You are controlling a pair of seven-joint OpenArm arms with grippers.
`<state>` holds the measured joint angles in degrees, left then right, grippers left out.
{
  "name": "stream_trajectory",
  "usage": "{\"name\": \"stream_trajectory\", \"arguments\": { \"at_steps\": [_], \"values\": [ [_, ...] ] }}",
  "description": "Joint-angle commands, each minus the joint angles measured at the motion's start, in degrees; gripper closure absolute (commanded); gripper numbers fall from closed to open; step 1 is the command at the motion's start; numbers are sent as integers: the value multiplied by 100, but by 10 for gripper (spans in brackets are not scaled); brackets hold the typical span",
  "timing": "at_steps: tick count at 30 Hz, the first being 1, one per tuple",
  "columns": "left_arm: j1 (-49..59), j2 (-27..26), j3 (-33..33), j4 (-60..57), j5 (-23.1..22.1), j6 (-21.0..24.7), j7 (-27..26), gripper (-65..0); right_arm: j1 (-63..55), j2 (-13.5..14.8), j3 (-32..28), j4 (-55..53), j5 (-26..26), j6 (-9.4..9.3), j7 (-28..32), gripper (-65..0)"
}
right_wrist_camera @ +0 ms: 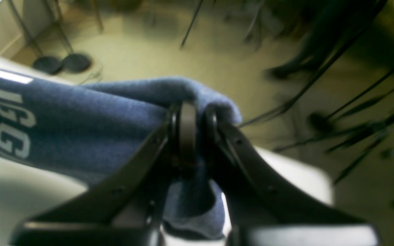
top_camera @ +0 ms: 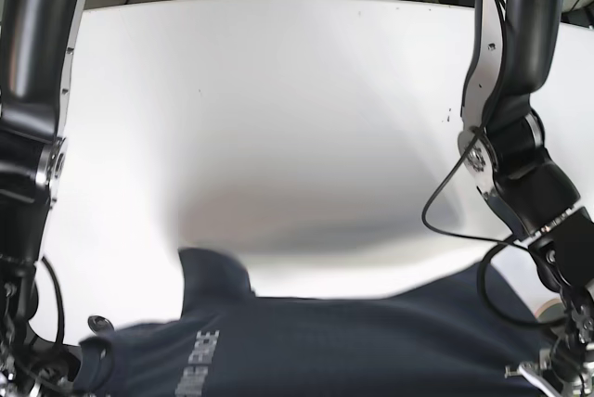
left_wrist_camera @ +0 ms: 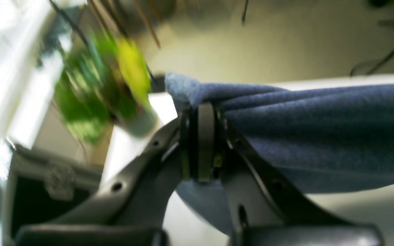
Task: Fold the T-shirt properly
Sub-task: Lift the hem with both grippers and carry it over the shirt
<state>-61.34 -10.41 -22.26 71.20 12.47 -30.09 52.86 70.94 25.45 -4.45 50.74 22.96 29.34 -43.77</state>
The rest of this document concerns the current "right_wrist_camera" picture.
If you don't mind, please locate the dark navy T-shirt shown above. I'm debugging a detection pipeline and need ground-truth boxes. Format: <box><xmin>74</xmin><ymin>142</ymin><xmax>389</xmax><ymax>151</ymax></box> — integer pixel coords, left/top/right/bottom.
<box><xmin>0</xmin><ymin>63</ymin><xmax>244</xmax><ymax>241</ymax></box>

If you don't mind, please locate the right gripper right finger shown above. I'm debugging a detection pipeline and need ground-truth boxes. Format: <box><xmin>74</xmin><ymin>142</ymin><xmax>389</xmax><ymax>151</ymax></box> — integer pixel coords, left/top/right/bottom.
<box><xmin>204</xmin><ymin>105</ymin><xmax>380</xmax><ymax>246</ymax></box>

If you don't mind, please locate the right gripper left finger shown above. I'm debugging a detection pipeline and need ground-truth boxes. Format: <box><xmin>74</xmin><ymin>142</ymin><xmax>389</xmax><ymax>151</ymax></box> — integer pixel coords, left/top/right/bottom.
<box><xmin>11</xmin><ymin>102</ymin><xmax>197</xmax><ymax>246</ymax></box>

